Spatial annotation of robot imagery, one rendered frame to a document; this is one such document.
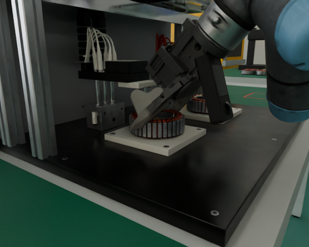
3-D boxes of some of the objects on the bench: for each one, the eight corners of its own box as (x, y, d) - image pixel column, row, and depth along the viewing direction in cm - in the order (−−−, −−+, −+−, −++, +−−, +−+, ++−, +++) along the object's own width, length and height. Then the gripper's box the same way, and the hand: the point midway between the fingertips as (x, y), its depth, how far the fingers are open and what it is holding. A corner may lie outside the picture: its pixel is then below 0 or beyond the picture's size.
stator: (234, 109, 73) (235, 96, 72) (215, 116, 65) (216, 102, 64) (199, 104, 80) (199, 92, 79) (178, 110, 72) (178, 97, 71)
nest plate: (206, 134, 55) (206, 128, 55) (168, 156, 43) (168, 149, 43) (149, 123, 64) (149, 118, 63) (104, 139, 52) (104, 134, 51)
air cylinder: (125, 123, 63) (124, 101, 62) (102, 131, 57) (101, 106, 56) (110, 120, 66) (109, 99, 64) (87, 127, 60) (85, 104, 59)
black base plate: (303, 118, 77) (304, 111, 76) (224, 248, 26) (225, 229, 26) (168, 101, 103) (168, 95, 102) (-2, 150, 52) (-4, 139, 52)
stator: (194, 129, 55) (194, 111, 54) (165, 144, 46) (165, 123, 45) (150, 121, 61) (150, 105, 60) (117, 133, 52) (116, 114, 51)
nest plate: (242, 112, 74) (242, 108, 74) (222, 124, 63) (222, 119, 62) (194, 106, 83) (194, 102, 82) (169, 115, 71) (169, 111, 71)
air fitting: (98, 124, 57) (98, 111, 57) (94, 126, 56) (93, 112, 56) (95, 124, 58) (94, 111, 57) (91, 125, 57) (90, 111, 56)
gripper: (215, 21, 51) (157, 92, 62) (162, 10, 36) (100, 106, 48) (245, 52, 49) (180, 120, 60) (203, 53, 34) (128, 142, 46)
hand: (154, 123), depth 53 cm, fingers closed on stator, 13 cm apart
